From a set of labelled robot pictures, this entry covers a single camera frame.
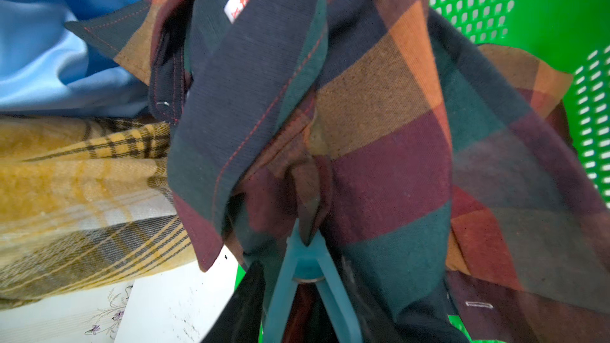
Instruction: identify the teal clothespin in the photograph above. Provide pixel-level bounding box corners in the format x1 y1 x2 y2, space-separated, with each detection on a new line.
263 220 364 342

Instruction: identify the green perforated plastic basket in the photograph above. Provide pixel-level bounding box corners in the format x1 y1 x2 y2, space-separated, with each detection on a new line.
210 0 609 342

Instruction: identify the dark multicolour plaid shirt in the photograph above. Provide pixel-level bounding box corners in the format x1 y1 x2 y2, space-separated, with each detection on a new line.
67 0 609 342

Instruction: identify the light blue shirt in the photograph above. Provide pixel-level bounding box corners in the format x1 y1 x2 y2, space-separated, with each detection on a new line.
1 0 148 118

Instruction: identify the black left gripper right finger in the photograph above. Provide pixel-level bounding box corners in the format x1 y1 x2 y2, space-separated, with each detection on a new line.
337 257 469 342

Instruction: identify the yellow plaid shirt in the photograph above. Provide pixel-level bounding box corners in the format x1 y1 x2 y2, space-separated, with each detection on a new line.
1 115 195 310

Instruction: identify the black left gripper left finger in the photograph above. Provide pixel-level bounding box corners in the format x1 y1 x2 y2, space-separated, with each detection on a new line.
201 261 265 343

